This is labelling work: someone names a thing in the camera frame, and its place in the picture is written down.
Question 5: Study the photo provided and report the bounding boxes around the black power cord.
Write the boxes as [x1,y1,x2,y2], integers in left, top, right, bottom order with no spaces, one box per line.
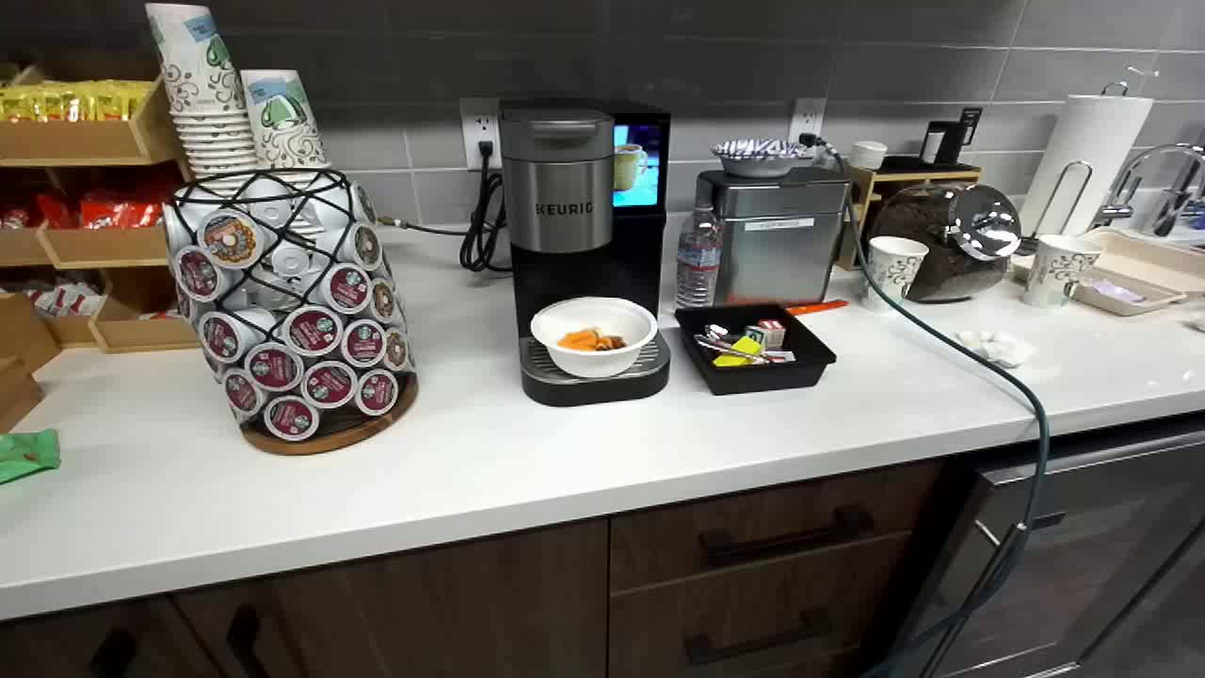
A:
[457,138,512,273]

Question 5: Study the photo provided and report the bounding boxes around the black plastic tray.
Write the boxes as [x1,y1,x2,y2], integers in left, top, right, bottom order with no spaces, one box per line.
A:
[673,300,840,398]

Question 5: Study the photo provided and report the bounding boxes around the orange pen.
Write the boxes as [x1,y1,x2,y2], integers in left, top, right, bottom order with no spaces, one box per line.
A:
[783,293,855,320]

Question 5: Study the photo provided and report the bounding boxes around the black cabinet door handle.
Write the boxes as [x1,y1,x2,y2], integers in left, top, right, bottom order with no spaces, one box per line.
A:
[88,621,143,678]
[221,601,275,678]

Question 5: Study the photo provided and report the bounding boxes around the chrome sink faucet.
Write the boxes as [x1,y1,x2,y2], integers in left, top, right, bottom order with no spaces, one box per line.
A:
[1087,135,1205,242]

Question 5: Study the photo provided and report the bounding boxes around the black drawer handle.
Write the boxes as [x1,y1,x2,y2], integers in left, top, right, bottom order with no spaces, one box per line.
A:
[683,605,840,669]

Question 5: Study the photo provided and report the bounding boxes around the brown wooden cabinet door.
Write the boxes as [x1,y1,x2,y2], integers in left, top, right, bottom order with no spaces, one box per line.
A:
[174,519,613,678]
[0,596,225,678]

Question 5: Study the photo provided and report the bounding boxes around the red snack packets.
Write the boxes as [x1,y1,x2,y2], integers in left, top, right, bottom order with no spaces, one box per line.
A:
[0,183,174,232]

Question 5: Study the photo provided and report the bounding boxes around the pink sweetener packet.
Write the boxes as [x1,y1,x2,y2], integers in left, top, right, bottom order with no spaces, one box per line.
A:
[747,316,790,354]

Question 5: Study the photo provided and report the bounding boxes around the yellow sweetener packet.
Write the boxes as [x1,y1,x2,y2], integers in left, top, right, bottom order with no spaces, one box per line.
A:
[707,330,772,372]

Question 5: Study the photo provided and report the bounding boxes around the dark dishwasher front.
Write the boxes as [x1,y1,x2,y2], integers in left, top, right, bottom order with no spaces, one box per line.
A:
[921,425,1205,678]

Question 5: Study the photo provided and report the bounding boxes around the orange snack pieces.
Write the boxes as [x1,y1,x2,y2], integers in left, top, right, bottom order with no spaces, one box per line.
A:
[557,322,628,354]

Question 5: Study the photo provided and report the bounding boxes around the white snack packets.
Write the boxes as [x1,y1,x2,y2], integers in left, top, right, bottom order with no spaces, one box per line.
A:
[19,277,113,320]

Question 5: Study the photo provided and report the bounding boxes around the brown wooden drawer front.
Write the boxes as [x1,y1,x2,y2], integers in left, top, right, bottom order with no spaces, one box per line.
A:
[608,532,921,678]
[608,462,948,596]

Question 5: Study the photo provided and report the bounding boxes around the yellow snack packets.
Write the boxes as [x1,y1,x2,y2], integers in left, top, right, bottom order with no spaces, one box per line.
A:
[0,76,158,128]

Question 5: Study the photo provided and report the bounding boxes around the wooden counter rack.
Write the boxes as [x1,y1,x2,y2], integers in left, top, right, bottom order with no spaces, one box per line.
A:
[845,156,987,269]

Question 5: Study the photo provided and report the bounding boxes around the brown label coffee pod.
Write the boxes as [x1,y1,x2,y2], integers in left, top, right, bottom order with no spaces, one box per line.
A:
[198,207,265,269]

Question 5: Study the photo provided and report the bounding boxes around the black wire pod carousel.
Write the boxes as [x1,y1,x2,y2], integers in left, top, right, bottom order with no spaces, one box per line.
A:
[161,164,420,458]

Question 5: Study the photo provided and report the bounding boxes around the teal hanging cable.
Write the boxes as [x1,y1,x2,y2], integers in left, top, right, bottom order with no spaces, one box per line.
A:
[855,252,1054,678]

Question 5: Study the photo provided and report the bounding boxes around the silver metal box appliance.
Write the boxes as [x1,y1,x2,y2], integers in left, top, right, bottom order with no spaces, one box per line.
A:
[692,164,855,307]

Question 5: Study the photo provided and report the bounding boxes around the silver foil dish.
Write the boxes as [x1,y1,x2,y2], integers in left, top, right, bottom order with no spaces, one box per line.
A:
[713,135,806,180]

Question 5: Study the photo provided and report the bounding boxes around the white wall power outlet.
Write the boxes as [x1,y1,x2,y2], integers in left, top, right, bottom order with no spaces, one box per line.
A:
[457,92,505,172]
[787,92,831,146]

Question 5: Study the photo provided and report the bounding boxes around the white paper towel roll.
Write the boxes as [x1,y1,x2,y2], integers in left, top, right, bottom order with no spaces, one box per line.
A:
[1018,91,1157,244]

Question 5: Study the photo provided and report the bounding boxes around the clear plastic water bottle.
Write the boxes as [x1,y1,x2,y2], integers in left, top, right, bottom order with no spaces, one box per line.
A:
[673,203,727,313]

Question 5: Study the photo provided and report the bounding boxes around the beige flat tray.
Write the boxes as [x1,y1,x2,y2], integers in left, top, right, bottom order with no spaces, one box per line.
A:
[1068,264,1194,320]

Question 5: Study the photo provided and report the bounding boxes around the patterned paper cup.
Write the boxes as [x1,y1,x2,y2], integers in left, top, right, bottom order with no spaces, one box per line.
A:
[866,232,933,305]

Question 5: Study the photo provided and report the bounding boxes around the white ceramic bowl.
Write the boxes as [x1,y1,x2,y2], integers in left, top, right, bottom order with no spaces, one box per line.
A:
[528,293,661,380]

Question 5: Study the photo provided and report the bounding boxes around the small white cup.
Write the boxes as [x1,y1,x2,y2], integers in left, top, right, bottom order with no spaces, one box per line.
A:
[845,135,892,175]

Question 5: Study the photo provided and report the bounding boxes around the tall stack paper cups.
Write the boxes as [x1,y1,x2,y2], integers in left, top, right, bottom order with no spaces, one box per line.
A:
[141,0,265,180]

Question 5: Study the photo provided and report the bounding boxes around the white tissue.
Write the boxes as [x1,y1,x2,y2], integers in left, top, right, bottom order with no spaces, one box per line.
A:
[948,328,1038,370]

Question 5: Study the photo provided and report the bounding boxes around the green packet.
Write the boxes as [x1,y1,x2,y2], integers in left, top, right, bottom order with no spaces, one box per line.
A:
[0,425,65,489]

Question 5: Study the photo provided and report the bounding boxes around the short printed paper cup stack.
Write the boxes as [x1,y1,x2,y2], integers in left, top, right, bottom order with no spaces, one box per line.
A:
[236,64,331,172]

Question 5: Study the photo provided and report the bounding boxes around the wooden snack shelf organizer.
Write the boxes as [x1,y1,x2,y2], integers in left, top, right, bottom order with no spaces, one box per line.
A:
[0,64,198,431]

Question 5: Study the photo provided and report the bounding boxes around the black silver Keurig coffee machine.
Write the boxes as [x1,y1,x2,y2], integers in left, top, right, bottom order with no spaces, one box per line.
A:
[498,102,673,406]

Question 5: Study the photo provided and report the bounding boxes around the black stand device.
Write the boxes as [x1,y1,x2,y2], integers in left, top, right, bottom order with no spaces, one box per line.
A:
[915,104,987,169]

